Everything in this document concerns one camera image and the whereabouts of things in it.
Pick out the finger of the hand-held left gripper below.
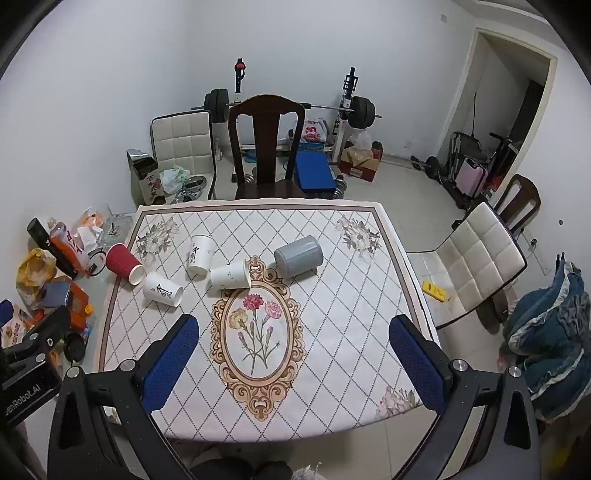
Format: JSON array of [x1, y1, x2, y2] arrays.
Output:
[[0, 305, 73, 367]]

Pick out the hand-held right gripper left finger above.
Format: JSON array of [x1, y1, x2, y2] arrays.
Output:
[[47, 314, 200, 480]]

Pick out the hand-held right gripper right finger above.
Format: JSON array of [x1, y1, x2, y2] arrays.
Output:
[[389, 315, 541, 480]]

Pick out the white printed paper cup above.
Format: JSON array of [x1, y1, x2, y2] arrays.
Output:
[[143, 272, 184, 308], [187, 235, 218, 280]]

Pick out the red paper cup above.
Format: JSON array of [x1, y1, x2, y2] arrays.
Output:
[[106, 243, 145, 284]]

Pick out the white plain paper cup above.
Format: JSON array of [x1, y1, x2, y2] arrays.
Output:
[[210, 258, 251, 291]]

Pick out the grey plastic cup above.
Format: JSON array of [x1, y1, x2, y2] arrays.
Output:
[[274, 235, 324, 279]]

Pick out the orange snack packet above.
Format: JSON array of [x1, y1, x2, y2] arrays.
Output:
[[0, 307, 34, 349]]

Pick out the black round object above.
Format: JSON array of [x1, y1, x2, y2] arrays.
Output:
[[64, 332, 86, 363]]

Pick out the orange box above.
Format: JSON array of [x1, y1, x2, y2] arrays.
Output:
[[41, 281, 93, 329]]

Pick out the yellow plastic bag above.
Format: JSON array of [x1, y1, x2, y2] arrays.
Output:
[[17, 249, 57, 301]]

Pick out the yellow flat object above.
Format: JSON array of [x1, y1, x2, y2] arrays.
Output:
[[422, 281, 450, 302]]

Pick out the black bottle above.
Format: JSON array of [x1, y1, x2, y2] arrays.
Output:
[[27, 218, 79, 280]]

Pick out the orange liquid bottle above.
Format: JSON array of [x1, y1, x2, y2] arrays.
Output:
[[50, 222, 90, 273]]

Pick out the floral printed tablecloth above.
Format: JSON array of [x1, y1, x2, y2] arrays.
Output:
[[95, 199, 441, 439]]

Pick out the orange and white plastic bag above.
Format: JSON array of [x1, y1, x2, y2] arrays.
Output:
[[69, 207, 110, 241]]

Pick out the white padded chair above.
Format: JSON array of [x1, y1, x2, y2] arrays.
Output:
[[406, 202, 528, 329], [150, 110, 218, 201]]

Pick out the glass ashtray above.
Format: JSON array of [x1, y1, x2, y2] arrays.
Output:
[[99, 215, 134, 247]]

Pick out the blue denim clothes pile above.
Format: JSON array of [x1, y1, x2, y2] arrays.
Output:
[[501, 261, 591, 421]]

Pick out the metal bowls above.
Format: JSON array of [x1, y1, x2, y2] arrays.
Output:
[[177, 175, 208, 202]]

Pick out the green and white plastic bag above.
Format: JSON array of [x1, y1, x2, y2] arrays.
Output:
[[159, 167, 191, 195]]

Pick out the pink suitcase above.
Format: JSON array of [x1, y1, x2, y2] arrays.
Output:
[[455, 157, 490, 197]]

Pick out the small black barbell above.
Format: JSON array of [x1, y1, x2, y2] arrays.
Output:
[[410, 156, 443, 179]]

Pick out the dark wooden chair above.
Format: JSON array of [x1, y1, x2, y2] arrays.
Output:
[[492, 174, 542, 236], [228, 95, 306, 200]]

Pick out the cardboard box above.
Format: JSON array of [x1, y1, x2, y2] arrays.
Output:
[[339, 141, 384, 182]]

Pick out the black folded cart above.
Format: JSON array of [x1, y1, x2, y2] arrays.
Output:
[[445, 131, 481, 185]]

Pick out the blue bench pad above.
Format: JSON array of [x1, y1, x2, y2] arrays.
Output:
[[294, 151, 336, 192]]

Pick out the red and white plastic bag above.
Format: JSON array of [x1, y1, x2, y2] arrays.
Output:
[[301, 119, 326, 144]]

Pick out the white weight bench rack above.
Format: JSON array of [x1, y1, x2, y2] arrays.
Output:
[[231, 58, 358, 185]]

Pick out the white door frame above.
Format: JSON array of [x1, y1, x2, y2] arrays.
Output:
[[445, 28, 558, 185]]

